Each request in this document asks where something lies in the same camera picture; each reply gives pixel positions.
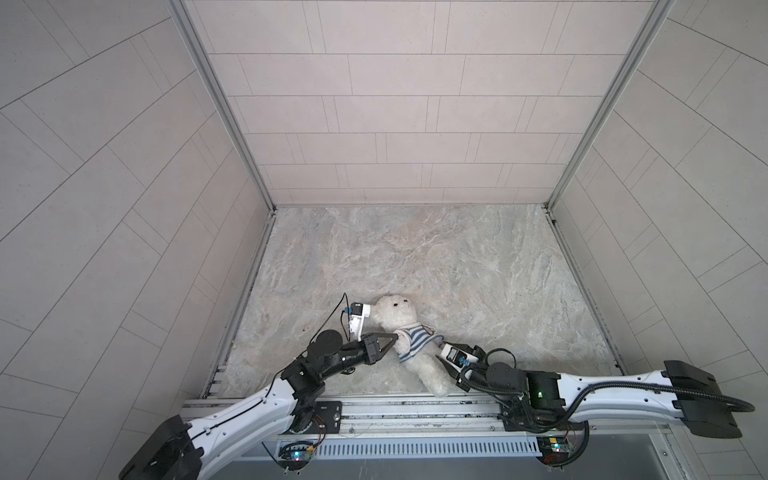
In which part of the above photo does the white ventilation grille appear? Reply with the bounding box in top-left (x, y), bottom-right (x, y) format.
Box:
top-left (313, 436), bottom-right (542, 460)

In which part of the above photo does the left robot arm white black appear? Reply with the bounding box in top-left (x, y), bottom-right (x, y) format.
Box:
top-left (118, 330), bottom-right (398, 479)

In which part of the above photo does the corner aluminium post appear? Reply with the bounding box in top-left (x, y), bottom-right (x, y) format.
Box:
top-left (545, 0), bottom-right (675, 217)
top-left (166, 0), bottom-right (277, 216)

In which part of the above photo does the black corrugated cable conduit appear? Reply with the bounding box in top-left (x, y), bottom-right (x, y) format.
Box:
top-left (458, 346), bottom-right (756, 469)

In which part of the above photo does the right corner aluminium post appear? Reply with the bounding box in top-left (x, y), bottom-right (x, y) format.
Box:
top-left (545, 0), bottom-right (675, 217)

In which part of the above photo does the left green circuit board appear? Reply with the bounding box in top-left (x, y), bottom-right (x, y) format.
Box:
top-left (277, 441), bottom-right (317, 472)

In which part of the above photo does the white teddy bear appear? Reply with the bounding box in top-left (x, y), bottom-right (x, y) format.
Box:
top-left (371, 294), bottom-right (453, 397)

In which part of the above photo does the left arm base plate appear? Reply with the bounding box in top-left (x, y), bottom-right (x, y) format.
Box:
top-left (287, 401), bottom-right (343, 435)

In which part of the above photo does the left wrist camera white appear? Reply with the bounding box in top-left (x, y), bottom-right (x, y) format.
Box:
top-left (343, 302), bottom-right (371, 341)

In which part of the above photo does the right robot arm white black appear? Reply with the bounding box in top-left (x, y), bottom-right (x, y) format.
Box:
top-left (439, 343), bottom-right (755, 439)

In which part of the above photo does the green circuit board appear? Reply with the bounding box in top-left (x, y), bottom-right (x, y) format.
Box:
top-left (536, 436), bottom-right (572, 465)
top-left (277, 441), bottom-right (317, 472)

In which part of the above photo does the blue white striped sweater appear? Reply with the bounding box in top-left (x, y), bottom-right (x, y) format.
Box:
top-left (394, 323), bottom-right (444, 363)

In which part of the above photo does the right green circuit board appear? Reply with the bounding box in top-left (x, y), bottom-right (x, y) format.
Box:
top-left (536, 436), bottom-right (572, 465)

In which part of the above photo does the aluminium mounting rail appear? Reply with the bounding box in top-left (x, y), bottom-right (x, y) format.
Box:
top-left (180, 394), bottom-right (672, 440)

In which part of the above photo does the left corner aluminium post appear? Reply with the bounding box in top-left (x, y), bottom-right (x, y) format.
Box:
top-left (166, 0), bottom-right (277, 216)

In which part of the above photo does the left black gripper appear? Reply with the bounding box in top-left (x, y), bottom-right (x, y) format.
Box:
top-left (314, 336), bottom-right (397, 382)

